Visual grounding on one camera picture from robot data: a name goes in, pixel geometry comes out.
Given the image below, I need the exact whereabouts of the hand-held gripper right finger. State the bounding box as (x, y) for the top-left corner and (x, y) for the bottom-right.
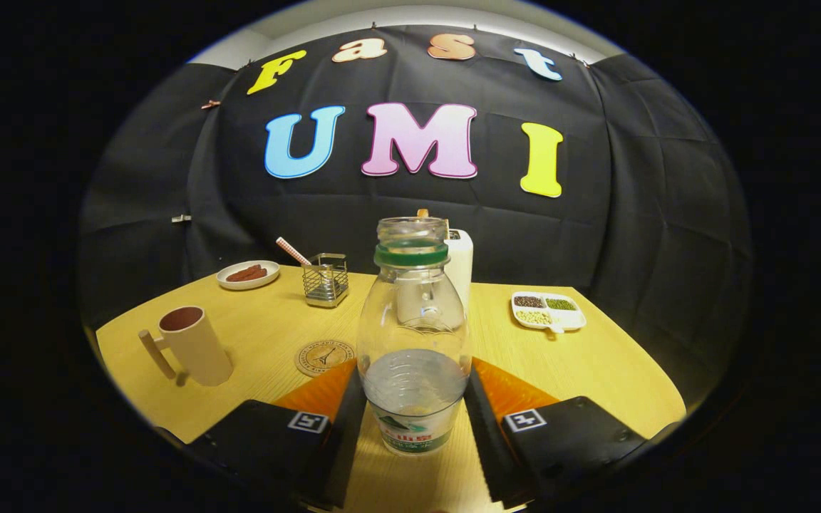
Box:
(464, 356), (678, 508)

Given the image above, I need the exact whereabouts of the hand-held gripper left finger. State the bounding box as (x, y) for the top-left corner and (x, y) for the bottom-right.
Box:
(158, 358), (368, 510)

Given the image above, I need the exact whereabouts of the round cork coaster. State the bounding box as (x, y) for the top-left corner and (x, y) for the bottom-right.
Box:
(294, 339), (356, 378)

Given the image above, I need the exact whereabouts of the clear plastic juice bottle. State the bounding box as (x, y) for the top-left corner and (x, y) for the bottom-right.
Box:
(356, 216), (473, 457)

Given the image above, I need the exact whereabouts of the beige cup with wooden handle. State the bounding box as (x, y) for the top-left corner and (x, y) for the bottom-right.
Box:
(138, 306), (234, 388)

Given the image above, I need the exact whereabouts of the wooden table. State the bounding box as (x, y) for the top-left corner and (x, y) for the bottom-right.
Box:
(95, 265), (688, 513)

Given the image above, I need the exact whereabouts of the white divided dish with beans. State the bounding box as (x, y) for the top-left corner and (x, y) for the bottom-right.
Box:
(510, 291), (587, 334)

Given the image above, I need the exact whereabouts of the white toaster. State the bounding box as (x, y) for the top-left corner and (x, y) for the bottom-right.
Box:
(446, 229), (474, 314)

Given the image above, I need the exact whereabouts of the round white plate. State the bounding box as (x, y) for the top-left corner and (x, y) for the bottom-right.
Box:
(216, 260), (281, 291)

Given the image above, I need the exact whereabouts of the red striped straw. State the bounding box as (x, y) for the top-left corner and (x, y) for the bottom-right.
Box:
(276, 237), (311, 267)

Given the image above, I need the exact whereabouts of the black backdrop cloth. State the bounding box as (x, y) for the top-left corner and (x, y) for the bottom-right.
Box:
(77, 25), (753, 400)

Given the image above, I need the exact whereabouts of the wire mesh holder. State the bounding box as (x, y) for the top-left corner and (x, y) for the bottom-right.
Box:
(302, 253), (349, 309)

